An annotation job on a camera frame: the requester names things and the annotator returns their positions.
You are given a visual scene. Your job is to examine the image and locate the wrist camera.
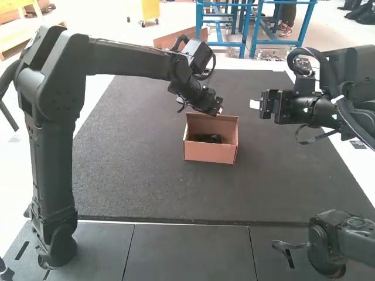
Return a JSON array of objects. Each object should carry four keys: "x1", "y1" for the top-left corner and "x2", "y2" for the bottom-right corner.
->
[
  {"x1": 182, "y1": 39, "x2": 217, "y2": 79},
  {"x1": 294, "y1": 57, "x2": 316, "y2": 95}
]

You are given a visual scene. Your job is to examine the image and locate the person's legs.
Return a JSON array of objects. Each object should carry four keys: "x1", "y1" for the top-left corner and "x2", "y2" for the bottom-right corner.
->
[{"x1": 275, "y1": 0, "x2": 297, "y2": 38}]

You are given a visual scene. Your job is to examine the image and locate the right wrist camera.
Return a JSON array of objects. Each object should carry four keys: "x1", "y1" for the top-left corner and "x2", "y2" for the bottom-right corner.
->
[{"x1": 294, "y1": 57, "x2": 316, "y2": 95}]

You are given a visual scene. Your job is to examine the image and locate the blue metal frame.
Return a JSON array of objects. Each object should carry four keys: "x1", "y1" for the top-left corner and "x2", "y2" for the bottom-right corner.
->
[
  {"x1": 195, "y1": 0, "x2": 247, "y2": 59},
  {"x1": 250, "y1": 0, "x2": 319, "y2": 59}
]

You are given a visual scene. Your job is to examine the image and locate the black square fan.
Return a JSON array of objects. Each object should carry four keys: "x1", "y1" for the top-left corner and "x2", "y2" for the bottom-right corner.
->
[{"x1": 187, "y1": 133, "x2": 223, "y2": 145}]

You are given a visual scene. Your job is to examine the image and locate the dark base panel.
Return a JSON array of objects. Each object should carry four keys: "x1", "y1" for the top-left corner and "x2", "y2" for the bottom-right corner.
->
[
  {"x1": 248, "y1": 225, "x2": 375, "y2": 281},
  {"x1": 7, "y1": 221, "x2": 135, "y2": 281},
  {"x1": 122, "y1": 224, "x2": 258, "y2": 281}
]

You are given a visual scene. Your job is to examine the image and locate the small black card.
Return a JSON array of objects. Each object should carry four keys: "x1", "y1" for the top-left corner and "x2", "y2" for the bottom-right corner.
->
[{"x1": 349, "y1": 139, "x2": 369, "y2": 151}]

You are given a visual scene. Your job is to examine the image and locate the cardboard box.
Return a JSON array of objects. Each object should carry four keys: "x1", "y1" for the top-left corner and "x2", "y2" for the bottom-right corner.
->
[{"x1": 182, "y1": 112, "x2": 240, "y2": 165}]

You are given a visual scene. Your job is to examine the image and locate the black clamp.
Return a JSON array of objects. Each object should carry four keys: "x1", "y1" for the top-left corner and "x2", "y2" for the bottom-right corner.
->
[{"x1": 0, "y1": 258, "x2": 15, "y2": 281}]

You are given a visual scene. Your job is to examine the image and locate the black mat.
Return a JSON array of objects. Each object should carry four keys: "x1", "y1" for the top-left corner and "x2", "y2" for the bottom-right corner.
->
[{"x1": 71, "y1": 69, "x2": 375, "y2": 226}]

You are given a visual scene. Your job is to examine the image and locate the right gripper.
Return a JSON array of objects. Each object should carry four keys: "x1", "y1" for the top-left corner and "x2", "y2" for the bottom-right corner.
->
[{"x1": 250, "y1": 88, "x2": 300, "y2": 125}]

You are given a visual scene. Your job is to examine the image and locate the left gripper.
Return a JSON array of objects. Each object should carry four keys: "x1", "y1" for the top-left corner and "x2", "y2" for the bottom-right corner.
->
[{"x1": 190, "y1": 87, "x2": 225, "y2": 118}]

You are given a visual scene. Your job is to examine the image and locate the pale wooden pallet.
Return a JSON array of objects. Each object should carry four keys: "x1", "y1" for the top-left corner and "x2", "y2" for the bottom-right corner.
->
[{"x1": 0, "y1": 20, "x2": 68, "y2": 62}]

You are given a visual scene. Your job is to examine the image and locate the yellow cart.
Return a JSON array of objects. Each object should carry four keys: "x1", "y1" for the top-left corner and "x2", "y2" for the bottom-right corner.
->
[{"x1": 127, "y1": 0, "x2": 161, "y2": 29}]

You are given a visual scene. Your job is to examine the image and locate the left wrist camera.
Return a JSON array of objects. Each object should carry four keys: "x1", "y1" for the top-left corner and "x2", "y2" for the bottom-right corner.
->
[{"x1": 182, "y1": 39, "x2": 217, "y2": 79}]

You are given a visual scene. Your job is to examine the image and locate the brown wooden board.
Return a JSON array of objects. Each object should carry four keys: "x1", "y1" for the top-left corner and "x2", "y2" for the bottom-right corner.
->
[{"x1": 152, "y1": 25, "x2": 209, "y2": 51}]

